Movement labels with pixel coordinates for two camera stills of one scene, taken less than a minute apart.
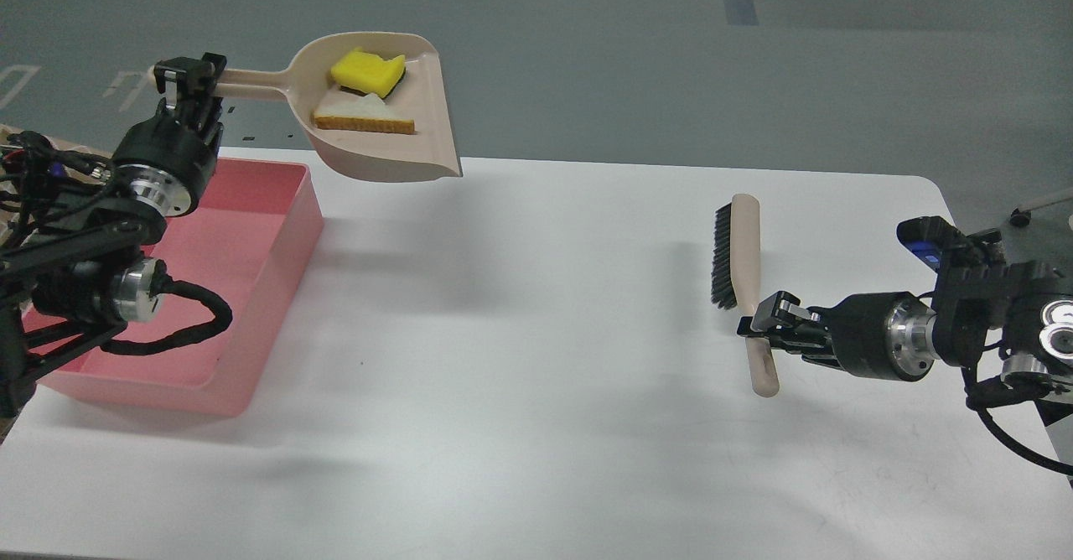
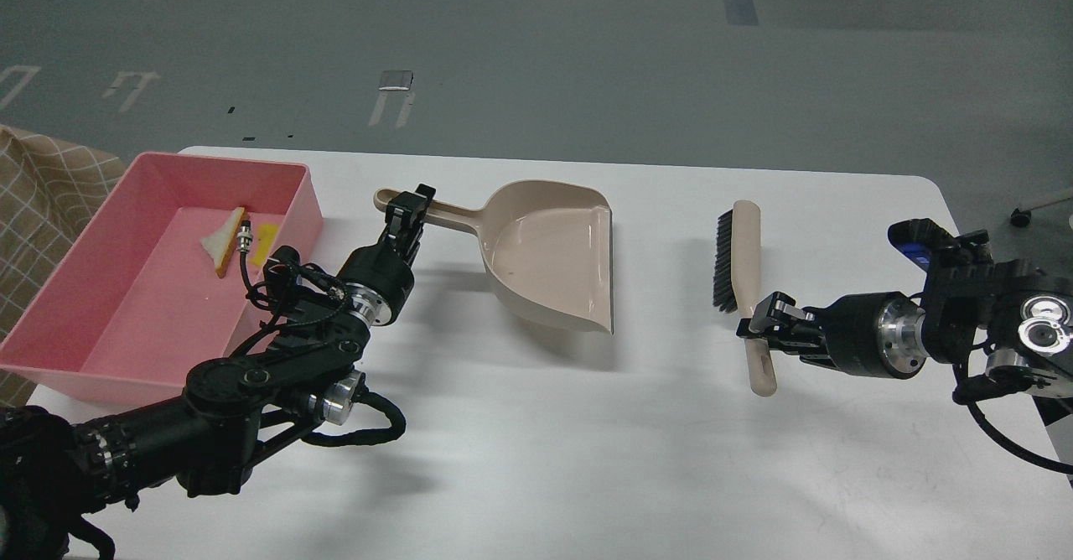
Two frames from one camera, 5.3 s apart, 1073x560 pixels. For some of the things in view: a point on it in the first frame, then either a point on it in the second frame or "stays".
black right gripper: (886, 335) stays
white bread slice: (363, 113) → (220, 242)
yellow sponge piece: (366, 73) → (266, 235)
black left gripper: (169, 158) → (378, 279)
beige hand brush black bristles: (723, 291) stays
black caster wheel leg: (1021, 219) stays
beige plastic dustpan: (428, 154) → (547, 246)
